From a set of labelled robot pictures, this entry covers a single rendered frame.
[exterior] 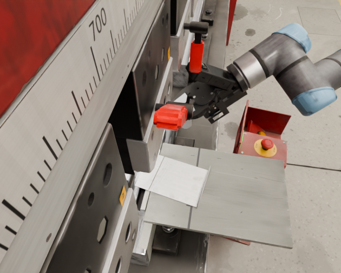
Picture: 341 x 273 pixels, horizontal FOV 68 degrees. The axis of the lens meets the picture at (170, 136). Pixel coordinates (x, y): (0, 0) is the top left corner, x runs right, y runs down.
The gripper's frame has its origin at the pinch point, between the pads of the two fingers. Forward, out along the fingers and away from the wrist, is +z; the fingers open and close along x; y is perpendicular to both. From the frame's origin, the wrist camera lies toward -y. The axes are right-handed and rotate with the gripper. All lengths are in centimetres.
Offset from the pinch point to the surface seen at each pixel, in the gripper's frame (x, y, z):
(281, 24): 180, 186, -119
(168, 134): -2.0, 3.0, 1.3
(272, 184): -23.3, 7.7, -12.8
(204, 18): 60, 28, -28
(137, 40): -21.7, -34.6, -10.1
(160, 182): -15.5, -3.0, 5.2
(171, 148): -8.3, -0.3, 1.1
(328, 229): -23, 131, -26
